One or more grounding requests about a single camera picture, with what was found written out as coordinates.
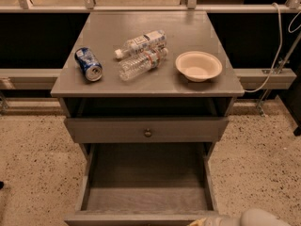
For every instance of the foam gripper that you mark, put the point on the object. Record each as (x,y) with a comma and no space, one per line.
(226,221)

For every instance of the grey drawer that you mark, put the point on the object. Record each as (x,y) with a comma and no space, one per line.
(146,130)
(145,184)

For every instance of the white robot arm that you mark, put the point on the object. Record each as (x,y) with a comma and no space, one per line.
(250,217)

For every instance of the grey wooden drawer cabinet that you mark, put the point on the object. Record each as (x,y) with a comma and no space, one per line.
(159,106)

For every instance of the grey top drawer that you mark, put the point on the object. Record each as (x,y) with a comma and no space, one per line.
(146,130)

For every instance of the metal support strut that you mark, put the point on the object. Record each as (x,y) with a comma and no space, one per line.
(277,70)

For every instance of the white paper bowl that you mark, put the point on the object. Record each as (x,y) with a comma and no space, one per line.
(198,66)

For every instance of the clear plastic water bottle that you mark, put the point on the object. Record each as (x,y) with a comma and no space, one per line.
(134,66)

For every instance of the white labelled plastic bottle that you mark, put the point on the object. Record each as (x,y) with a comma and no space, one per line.
(154,39)

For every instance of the blue soda can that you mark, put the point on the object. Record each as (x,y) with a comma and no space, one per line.
(89,64)

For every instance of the grey metal railing frame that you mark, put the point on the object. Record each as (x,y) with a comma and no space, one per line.
(45,78)

